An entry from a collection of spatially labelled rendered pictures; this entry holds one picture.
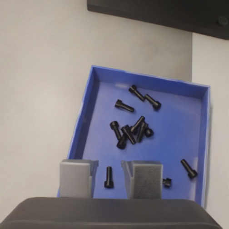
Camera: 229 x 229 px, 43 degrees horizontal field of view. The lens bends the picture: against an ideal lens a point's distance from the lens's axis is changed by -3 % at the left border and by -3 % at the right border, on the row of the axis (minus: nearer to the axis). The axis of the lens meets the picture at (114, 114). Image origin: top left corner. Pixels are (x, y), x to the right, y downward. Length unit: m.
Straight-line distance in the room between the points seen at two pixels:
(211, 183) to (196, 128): 0.05
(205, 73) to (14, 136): 0.18
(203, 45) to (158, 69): 0.06
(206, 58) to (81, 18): 0.13
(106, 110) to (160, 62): 0.07
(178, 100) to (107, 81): 0.06
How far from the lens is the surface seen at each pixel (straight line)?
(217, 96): 0.28
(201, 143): 0.24
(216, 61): 0.30
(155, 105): 0.25
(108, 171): 0.23
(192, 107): 0.26
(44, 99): 0.26
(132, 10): 0.31
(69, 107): 0.26
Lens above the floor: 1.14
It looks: 64 degrees down
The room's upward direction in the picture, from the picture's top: 4 degrees clockwise
